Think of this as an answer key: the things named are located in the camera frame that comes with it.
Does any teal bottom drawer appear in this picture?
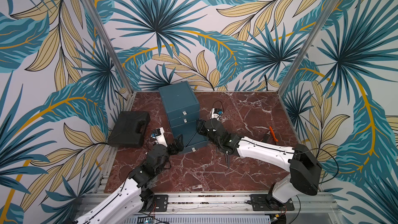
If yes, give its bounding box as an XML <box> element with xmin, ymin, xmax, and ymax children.
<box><xmin>171</xmin><ymin>120</ymin><xmax>208</xmax><ymax>155</ymax></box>

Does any teal drawer cabinet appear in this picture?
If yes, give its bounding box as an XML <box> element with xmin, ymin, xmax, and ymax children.
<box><xmin>159</xmin><ymin>82</ymin><xmax>200</xmax><ymax>128</ymax></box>

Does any dark pencil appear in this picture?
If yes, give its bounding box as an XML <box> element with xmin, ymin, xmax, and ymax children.
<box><xmin>185</xmin><ymin>132</ymin><xmax>197</xmax><ymax>148</ymax></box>

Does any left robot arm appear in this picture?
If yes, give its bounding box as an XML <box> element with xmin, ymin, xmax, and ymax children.
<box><xmin>65</xmin><ymin>135</ymin><xmax>184</xmax><ymax>224</ymax></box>

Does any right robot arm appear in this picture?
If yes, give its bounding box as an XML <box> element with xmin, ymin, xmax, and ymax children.
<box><xmin>197</xmin><ymin>118</ymin><xmax>322</xmax><ymax>208</ymax></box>

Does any black plastic case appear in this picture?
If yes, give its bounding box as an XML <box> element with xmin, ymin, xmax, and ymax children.
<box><xmin>108</xmin><ymin>111</ymin><xmax>150</xmax><ymax>148</ymax></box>

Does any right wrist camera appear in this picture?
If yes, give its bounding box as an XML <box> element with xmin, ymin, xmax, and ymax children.
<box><xmin>211</xmin><ymin>108</ymin><xmax>223</xmax><ymax>120</ymax></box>

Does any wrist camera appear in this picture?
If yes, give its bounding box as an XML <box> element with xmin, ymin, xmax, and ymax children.
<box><xmin>151</xmin><ymin>127</ymin><xmax>167</xmax><ymax>147</ymax></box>
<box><xmin>211</xmin><ymin>108</ymin><xmax>223</xmax><ymax>120</ymax></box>

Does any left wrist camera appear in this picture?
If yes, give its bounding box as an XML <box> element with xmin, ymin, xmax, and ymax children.
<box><xmin>151</xmin><ymin>127</ymin><xmax>167</xmax><ymax>147</ymax></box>

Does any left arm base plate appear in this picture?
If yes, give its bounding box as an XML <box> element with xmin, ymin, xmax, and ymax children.
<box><xmin>147</xmin><ymin>195</ymin><xmax>169</xmax><ymax>212</ymax></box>

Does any orange handled tool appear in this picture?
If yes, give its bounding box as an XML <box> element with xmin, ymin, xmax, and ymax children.
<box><xmin>261</xmin><ymin>126</ymin><xmax>279</xmax><ymax>144</ymax></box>

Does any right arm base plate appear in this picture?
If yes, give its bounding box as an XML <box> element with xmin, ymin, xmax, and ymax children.
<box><xmin>247</xmin><ymin>194</ymin><xmax>295</xmax><ymax>213</ymax></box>

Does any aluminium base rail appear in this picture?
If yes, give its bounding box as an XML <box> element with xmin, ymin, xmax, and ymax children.
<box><xmin>71</xmin><ymin>192</ymin><xmax>343</xmax><ymax>224</ymax></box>

